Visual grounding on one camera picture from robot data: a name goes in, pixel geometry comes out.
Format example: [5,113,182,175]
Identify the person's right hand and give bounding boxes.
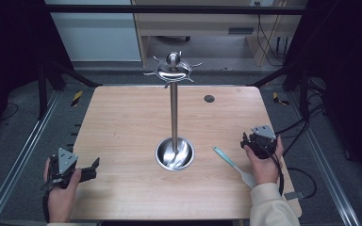
[243,136,286,186]

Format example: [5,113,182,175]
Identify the black metal frame strut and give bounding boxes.
[37,59,103,121]
[248,60,311,122]

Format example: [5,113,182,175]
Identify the grey plug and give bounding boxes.
[284,191,305,202]

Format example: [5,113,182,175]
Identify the black looped floor cable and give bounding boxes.
[287,167,318,200]

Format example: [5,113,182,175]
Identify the yellow black striped tape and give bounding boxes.
[70,89,84,107]
[271,91,290,106]

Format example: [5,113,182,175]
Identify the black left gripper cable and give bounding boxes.
[41,183,55,224]

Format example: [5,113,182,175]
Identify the white cabinet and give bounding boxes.
[44,0,142,63]

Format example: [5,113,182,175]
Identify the stainless steel utensil stand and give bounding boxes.
[142,50,204,172]

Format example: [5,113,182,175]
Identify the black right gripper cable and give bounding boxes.
[254,140,286,197]

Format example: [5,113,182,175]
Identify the aluminium floor rail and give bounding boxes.
[286,90,362,226]
[0,89,61,226]

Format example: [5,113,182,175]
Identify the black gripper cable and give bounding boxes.
[254,140,286,197]
[41,183,55,224]

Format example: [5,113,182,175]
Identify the black hanging cables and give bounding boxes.
[255,1,291,68]

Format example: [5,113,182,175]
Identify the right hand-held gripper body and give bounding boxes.
[245,124,279,160]

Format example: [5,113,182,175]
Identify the teal handled white spatula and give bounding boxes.
[212,146,258,190]

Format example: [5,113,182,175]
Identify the black floor cable bundle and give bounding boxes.
[274,76,328,158]

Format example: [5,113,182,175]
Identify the black horizontal frame bar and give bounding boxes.
[45,4,307,16]

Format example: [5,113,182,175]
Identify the person's left hand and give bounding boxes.
[42,156,83,224]

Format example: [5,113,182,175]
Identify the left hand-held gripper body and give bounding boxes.
[47,147,83,190]

